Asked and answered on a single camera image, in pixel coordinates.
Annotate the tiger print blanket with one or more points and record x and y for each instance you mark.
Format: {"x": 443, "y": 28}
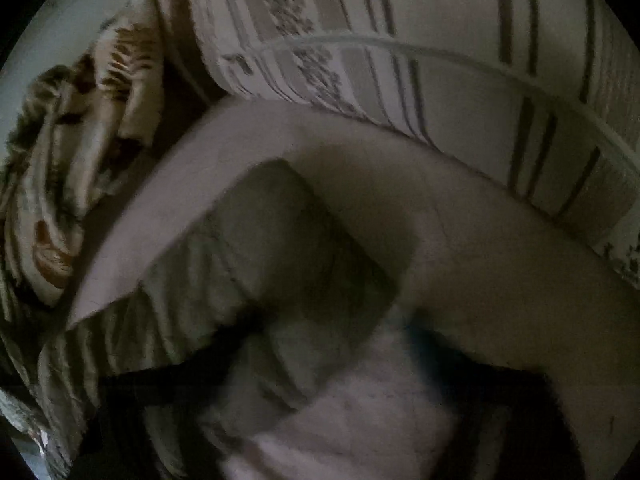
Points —
{"x": 75, "y": 150}

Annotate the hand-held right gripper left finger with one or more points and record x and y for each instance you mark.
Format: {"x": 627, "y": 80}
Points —
{"x": 200, "y": 365}

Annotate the pale pink bed sheet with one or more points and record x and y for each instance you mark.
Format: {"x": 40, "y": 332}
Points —
{"x": 500, "y": 285}

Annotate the khaki puffer jacket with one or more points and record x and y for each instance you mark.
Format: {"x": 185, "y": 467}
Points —
{"x": 280, "y": 240}

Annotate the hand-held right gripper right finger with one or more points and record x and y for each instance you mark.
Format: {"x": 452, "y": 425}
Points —
{"x": 425, "y": 355}

